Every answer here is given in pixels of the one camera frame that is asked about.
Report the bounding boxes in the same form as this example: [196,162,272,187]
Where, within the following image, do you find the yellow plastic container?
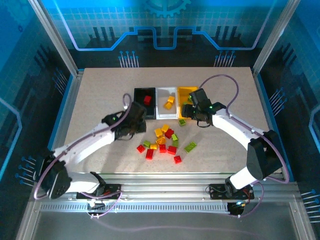
[176,85,200,119]

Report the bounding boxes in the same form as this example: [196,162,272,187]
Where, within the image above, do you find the white plastic container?
[154,86,180,120]

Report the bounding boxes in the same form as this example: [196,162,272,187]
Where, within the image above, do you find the black plastic container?
[133,87,158,120]

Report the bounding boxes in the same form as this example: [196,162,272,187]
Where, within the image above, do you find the long green lego brick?
[183,141,198,154]

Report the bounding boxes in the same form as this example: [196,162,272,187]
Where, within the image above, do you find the black control box with light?
[226,200,245,218]

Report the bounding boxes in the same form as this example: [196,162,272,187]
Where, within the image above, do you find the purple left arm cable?
[33,93,133,220]

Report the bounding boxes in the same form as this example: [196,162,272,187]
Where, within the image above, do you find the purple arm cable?
[33,93,133,220]
[198,74,291,219]

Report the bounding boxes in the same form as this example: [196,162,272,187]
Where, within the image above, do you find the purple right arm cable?
[198,74,291,219]

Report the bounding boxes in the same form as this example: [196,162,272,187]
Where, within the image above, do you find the aluminium front rail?
[29,171,302,205]

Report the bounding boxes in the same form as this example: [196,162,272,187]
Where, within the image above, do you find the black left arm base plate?
[76,183,123,201]

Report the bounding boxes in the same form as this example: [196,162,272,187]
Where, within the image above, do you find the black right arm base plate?
[208,183,255,200]

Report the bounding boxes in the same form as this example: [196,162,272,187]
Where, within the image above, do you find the slotted grey cable duct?
[39,202,230,214]

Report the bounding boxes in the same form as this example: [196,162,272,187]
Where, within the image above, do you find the aluminium frame post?
[251,0,302,75]
[27,0,80,76]

